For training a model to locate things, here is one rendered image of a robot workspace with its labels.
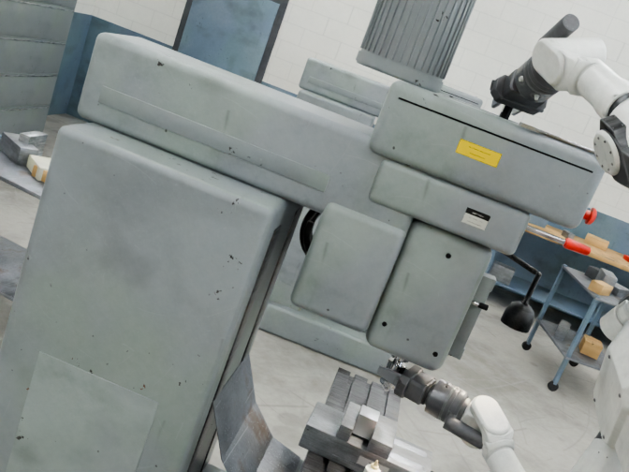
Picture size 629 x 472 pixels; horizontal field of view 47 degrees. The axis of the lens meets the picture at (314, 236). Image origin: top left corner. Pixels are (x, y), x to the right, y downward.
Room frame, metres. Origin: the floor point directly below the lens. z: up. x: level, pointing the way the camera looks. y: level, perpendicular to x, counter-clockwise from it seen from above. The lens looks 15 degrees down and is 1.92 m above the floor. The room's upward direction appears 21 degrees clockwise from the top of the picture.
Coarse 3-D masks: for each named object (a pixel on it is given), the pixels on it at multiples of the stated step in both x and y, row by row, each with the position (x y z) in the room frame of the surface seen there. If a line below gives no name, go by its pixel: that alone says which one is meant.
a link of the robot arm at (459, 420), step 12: (456, 396) 1.54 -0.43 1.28; (468, 396) 1.57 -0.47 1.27; (444, 408) 1.53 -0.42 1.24; (456, 408) 1.52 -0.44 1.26; (468, 408) 1.52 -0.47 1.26; (444, 420) 1.54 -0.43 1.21; (456, 420) 1.50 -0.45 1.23; (468, 420) 1.51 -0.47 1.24; (456, 432) 1.49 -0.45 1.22; (468, 432) 1.48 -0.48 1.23; (480, 432) 1.51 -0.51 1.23; (468, 444) 1.53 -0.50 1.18; (480, 444) 1.47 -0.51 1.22
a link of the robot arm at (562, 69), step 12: (540, 48) 1.41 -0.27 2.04; (552, 48) 1.38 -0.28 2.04; (564, 48) 1.38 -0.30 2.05; (540, 60) 1.41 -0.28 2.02; (552, 60) 1.37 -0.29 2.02; (564, 60) 1.35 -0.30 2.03; (576, 60) 1.34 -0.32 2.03; (588, 60) 1.34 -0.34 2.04; (600, 60) 1.35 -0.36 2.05; (540, 72) 1.41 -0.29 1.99; (552, 72) 1.37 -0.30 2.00; (564, 72) 1.34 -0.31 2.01; (576, 72) 1.33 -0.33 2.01; (552, 84) 1.37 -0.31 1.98; (564, 84) 1.35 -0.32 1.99; (576, 84) 1.34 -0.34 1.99
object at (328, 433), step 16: (320, 416) 1.79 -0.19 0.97; (336, 416) 1.82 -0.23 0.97; (352, 416) 1.78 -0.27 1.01; (304, 432) 1.72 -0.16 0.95; (320, 432) 1.72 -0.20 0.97; (336, 432) 1.74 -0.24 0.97; (304, 448) 1.72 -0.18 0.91; (320, 448) 1.72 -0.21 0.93; (336, 448) 1.72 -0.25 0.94; (352, 448) 1.71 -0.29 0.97; (400, 448) 1.78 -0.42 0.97; (416, 448) 1.81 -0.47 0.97; (352, 464) 1.71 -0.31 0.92; (368, 464) 1.70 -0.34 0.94; (384, 464) 1.70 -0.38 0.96; (400, 464) 1.70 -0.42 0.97; (416, 464) 1.73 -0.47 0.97
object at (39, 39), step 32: (0, 0) 5.56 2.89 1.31; (32, 0) 6.00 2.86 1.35; (64, 0) 6.47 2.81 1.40; (0, 32) 5.65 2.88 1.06; (32, 32) 6.10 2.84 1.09; (64, 32) 6.61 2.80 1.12; (0, 64) 5.75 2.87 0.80; (32, 64) 6.22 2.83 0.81; (0, 96) 5.86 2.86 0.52; (32, 96) 6.35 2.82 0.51; (0, 128) 5.98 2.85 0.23; (32, 128) 6.49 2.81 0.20
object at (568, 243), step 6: (528, 228) 1.51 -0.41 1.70; (534, 228) 1.51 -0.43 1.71; (540, 234) 1.51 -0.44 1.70; (546, 234) 1.51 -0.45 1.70; (552, 234) 1.51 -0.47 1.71; (552, 240) 1.51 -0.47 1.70; (558, 240) 1.51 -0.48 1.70; (564, 240) 1.51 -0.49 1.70; (570, 240) 1.50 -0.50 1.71; (564, 246) 1.50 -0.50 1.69; (570, 246) 1.50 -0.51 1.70; (576, 246) 1.50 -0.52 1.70; (582, 246) 1.50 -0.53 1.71; (588, 246) 1.50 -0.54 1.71; (582, 252) 1.50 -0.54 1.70; (588, 252) 1.50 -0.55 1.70
